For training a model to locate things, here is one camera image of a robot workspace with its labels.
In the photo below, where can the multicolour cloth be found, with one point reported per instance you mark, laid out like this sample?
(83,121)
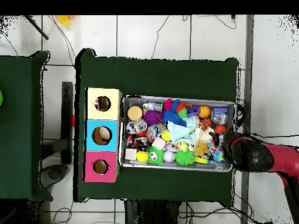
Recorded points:
(212,149)

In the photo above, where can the polka dot cloth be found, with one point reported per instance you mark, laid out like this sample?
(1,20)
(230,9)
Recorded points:
(96,102)

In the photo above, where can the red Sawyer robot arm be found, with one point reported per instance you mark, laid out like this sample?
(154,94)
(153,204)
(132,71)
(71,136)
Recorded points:
(252,156)

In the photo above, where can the shallow mesh bin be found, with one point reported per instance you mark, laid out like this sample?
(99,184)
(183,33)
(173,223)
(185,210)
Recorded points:
(168,165)

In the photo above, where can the wooden box with three holes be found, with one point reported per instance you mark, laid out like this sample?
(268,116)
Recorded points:
(112,112)

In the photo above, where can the orange ball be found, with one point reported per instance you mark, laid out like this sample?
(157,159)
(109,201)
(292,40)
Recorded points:
(220,128)

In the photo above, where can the tiger plush toy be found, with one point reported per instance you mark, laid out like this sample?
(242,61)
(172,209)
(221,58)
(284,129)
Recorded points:
(205,123)

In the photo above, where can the brown teddy bear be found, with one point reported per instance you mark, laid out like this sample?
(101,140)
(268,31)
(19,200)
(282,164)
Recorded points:
(201,150)

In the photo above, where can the small basketball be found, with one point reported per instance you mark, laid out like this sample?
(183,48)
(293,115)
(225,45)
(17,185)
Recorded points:
(204,111)

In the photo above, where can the light blue knitted cloth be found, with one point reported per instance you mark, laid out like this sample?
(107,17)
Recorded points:
(179,133)

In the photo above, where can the green spiky ball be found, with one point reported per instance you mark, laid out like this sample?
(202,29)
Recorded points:
(185,158)

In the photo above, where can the blue spiky ball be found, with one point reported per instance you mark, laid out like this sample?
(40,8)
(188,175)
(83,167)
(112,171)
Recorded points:
(171,116)

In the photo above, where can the white baseball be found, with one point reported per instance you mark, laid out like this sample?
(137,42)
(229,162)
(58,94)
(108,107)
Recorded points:
(169,156)

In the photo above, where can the green spiky toy with eyes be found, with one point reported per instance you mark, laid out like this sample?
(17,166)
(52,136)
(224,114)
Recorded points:
(155,156)

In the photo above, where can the purple spiky ball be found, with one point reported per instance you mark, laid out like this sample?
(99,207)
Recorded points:
(153,117)

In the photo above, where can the crushed drink can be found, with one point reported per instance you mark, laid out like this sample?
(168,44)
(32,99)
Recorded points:
(140,126)

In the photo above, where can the orange round sponge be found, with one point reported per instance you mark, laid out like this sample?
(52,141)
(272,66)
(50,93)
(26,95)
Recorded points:
(134,113)

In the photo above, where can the black upright panel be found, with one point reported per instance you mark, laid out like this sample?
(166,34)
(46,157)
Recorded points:
(66,116)

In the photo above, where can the grey round base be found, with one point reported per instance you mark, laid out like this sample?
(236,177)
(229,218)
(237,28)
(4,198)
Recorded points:
(55,173)

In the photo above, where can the yellow object on floor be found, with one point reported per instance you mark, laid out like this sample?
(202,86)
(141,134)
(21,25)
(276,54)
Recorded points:
(63,21)

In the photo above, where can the dark green side tablecloth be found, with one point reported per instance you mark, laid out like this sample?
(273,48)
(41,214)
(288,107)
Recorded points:
(21,163)

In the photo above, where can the black rod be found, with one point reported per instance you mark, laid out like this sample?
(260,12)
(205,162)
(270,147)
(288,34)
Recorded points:
(37,28)

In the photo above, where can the green round object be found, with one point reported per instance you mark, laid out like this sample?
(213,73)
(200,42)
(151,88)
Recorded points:
(1,99)

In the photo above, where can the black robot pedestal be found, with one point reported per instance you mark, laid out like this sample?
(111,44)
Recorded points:
(151,213)

